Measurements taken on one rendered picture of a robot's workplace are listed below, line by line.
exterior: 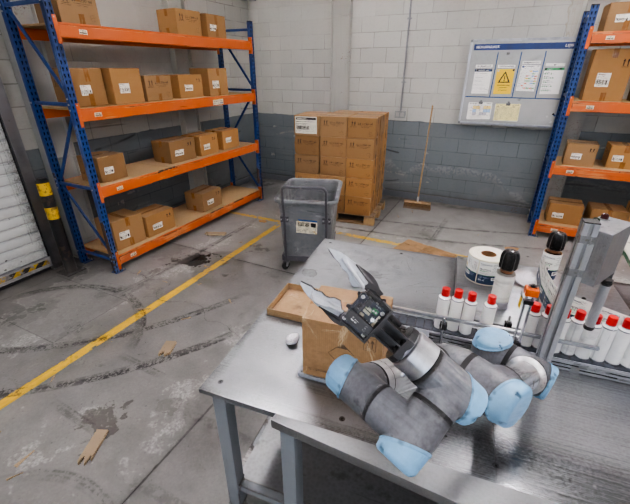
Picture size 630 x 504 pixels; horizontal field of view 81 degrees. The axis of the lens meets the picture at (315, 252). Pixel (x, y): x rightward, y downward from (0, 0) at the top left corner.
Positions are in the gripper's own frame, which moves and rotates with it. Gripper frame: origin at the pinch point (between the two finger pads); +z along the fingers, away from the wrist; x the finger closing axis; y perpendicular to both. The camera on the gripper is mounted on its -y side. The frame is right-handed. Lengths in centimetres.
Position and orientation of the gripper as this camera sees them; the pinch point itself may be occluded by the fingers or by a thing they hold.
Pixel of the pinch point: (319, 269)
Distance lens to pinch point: 68.1
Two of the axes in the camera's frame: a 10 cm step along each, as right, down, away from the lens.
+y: -1.2, 0.0, -9.9
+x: -6.5, 7.5, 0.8
